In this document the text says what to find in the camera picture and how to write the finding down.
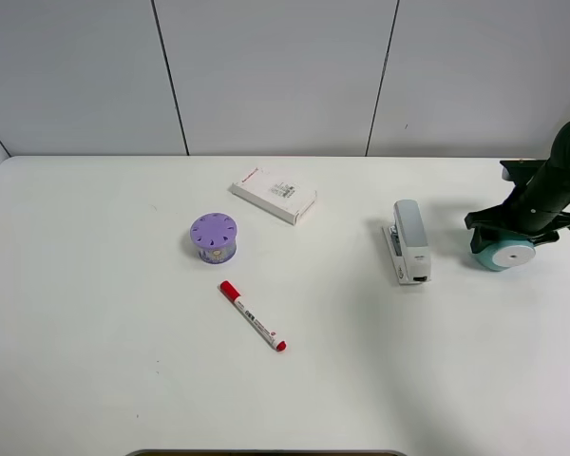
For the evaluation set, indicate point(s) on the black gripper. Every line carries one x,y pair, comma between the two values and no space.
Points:
535,207

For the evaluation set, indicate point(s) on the teal pencil sharpener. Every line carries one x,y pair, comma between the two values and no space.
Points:
508,252

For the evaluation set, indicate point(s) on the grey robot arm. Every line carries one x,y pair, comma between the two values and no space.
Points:
559,157

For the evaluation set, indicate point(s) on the white grey stapler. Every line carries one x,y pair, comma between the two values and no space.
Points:
408,243

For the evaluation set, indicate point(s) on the white flat cardboard box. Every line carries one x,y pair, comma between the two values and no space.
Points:
282,197

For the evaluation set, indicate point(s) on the red capped whiteboard marker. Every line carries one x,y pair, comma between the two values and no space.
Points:
270,337

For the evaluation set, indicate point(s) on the purple round air freshener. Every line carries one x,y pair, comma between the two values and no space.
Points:
214,236

